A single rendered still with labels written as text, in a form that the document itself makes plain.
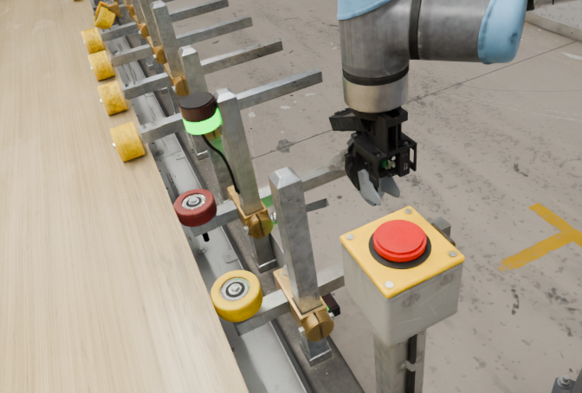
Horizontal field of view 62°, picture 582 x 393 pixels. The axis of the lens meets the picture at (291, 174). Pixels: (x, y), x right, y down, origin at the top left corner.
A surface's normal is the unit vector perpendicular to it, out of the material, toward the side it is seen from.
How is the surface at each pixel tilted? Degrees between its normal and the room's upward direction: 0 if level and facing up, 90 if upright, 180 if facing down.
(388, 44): 105
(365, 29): 90
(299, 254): 90
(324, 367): 0
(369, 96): 90
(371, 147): 0
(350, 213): 0
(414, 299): 90
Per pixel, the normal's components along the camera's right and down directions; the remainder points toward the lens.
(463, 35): -0.38, 0.55
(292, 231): 0.41, 0.52
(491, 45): -0.30, 0.73
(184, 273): -0.14, -0.78
